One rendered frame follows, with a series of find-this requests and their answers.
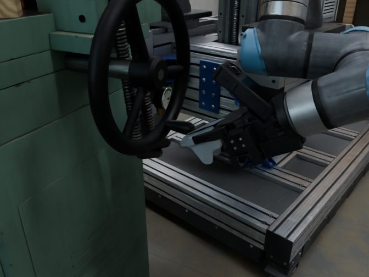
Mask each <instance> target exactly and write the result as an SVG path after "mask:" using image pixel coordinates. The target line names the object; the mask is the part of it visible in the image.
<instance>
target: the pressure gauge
mask: <svg viewBox="0 0 369 277"><path fill-rule="evenodd" d="M172 90H173V89H172V88H171V87H166V86H164V87H163V88H162V89H161V90H160V91H158V92H154V96H153V103H154V106H155V108H156V111H157V112H158V115H162V114H163V112H162V109H163V110H166V109H167V106H168V104H169V101H170V98H169V97H170V96H171V94H172ZM167 98H169V100H168V99H167Z"/></svg>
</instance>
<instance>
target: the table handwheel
mask: <svg viewBox="0 0 369 277"><path fill-rule="evenodd" d="M140 1H142V0H111V1H110V2H109V3H108V5H107V6H106V8H105V10H104V12H103V13H102V15H101V18H100V20H99V22H98V24H97V27H96V30H95V32H94V36H93V40H92V44H91V49H90V54H81V53H73V52H69V53H67V55H66V56H65V59H64V64H65V67H66V68H67V70H69V71H75V72H79V73H86V74H87V87H88V98H89V102H90V108H91V112H92V116H93V119H94V122H95V124H96V127H97V129H98V131H99V133H100V134H101V136H102V137H103V138H104V140H105V141H106V143H107V144H108V145H109V146H110V147H111V148H113V149H114V150H116V151H118V152H119V153H122V154H125V155H128V156H138V155H142V154H145V153H148V152H149V151H151V150H153V149H154V148H155V147H157V146H158V145H159V144H160V143H161V142H162V141H163V140H164V139H165V137H166V136H167V135H168V133H169V132H170V129H167V128H165V126H164V124H165V121H166V120H177V117H178V115H179V113H180V111H181V108H182V105H183V101H184V99H185V95H186V91H187V85H188V79H189V70H190V58H191V53H190V42H189V33H188V27H187V23H186V20H185V16H184V14H183V11H182V8H181V6H180V4H179V2H178V1H177V0H154V1H156V2H157V3H159V4H160V5H161V6H162V7H163V9H164V10H165V11H166V13H167V15H168V17H169V19H170V22H171V25H172V28H173V31H174V36H175V42H176V65H173V66H167V64H166V62H165V60H164V59H163V57H161V56H153V55H149V53H148V49H147V45H146V42H145V39H144V35H143V31H142V27H141V22H140V19H139V15H138V10H137V6H136V4H137V3H138V2H140ZM126 14H127V16H128V19H129V22H130V25H131V29H132V33H133V36H134V39H135V44H136V48H137V53H138V54H137V55H136V56H135V57H134V58H133V59H132V60H130V59H122V58H114V57H110V55H111V50H112V47H113V43H114V40H115V36H116V34H117V31H118V29H119V27H120V25H121V23H122V21H123V19H124V17H125V16H126ZM170 74H175V81H174V87H173V90H172V94H171V97H170V101H169V104H168V106H167V109H166V111H165V113H164V115H163V117H162V119H161V120H160V121H159V123H158V125H157V126H156V127H155V128H154V130H153V131H152V132H150V133H149V134H148V135H147V136H145V137H143V138H141V139H138V140H132V139H131V137H132V134H133V131H134V128H135V125H136V122H137V119H138V116H139V113H140V111H141V108H142V105H143V102H144V99H145V97H146V94H147V92H148V91H153V92H158V91H160V90H161V89H162V88H163V87H164V85H165V84H166V81H167V76H168V75H170ZM108 77H112V78H116V79H123V80H129V81H130V83H131V85H132V86H133V87H134V88H136V89H137V91H136V95H135V98H134V100H133V104H132V107H131V110H130V113H129V115H128V118H127V121H126V124H125V127H124V129H123V132H121V131H120V130H119V128H118V126H117V124H116V122H115V120H114V117H113V114H112V112H111V107H110V102H109V94H108Z"/></svg>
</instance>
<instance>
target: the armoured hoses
mask: <svg viewBox="0 0 369 277"><path fill-rule="evenodd" d="M125 18H126V19H125V20H126V25H127V27H126V28H127V32H128V35H129V37H128V39H129V43H130V44H129V45H130V49H131V55H132V59H133V58H134V57H135V56H136V55H137V54H138V53H137V48H136V44H135V39H134V36H133V33H132V29H131V25H130V22H129V19H128V16H127V14H126V16H125ZM124 22H125V21H124V20H123V21H122V23H121V25H120V27H119V29H118V31H117V34H116V36H115V41H114V43H115V47H116V49H115V50H116V54H117V57H118V58H122V59H130V57H129V56H130V54H129V50H128V46H127V45H128V43H127V36H126V31H125V30H126V28H125V24H124ZM121 81H122V83H121V84H122V88H123V94H124V98H125V99H124V100H125V104H126V105H125V107H126V110H127V111H126V113H127V116H128V115H129V113H130V110H131V107H132V104H133V100H134V98H135V95H136V94H135V93H136V91H135V88H134V87H133V86H132V85H131V83H130V81H129V80H123V79H121ZM152 112H153V110H152V105H151V99H150V93H149V91H148V92H147V94H146V97H145V99H144V102H143V105H142V108H141V113H142V119H143V125H144V126H143V127H144V132H145V136H147V135H148V134H149V133H150V132H152V131H153V130H154V128H155V124H154V118H153V113H152ZM140 123H141V122H140V118H139V116H138V119H137V122H136V125H135V128H134V131H133V134H132V137H131V139H132V140H138V139H141V138H143V136H142V130H141V124H140ZM170 143H171V142H170V140H169V139H168V138H165V139H164V140H163V141H162V142H161V143H160V144H159V145H158V146H157V147H155V148H154V149H153V150H151V151H149V152H148V153H145V154H142V155H138V156H136V157H137V158H139V159H149V158H158V157H161V156H162V155H163V150H162V149H161V148H166V147H169V146H170Z"/></svg>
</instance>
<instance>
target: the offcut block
mask: <svg viewBox="0 0 369 277"><path fill-rule="evenodd" d="M22 15H23V11H22V7H21V2H20V0H0V18H18V17H20V16H22Z"/></svg>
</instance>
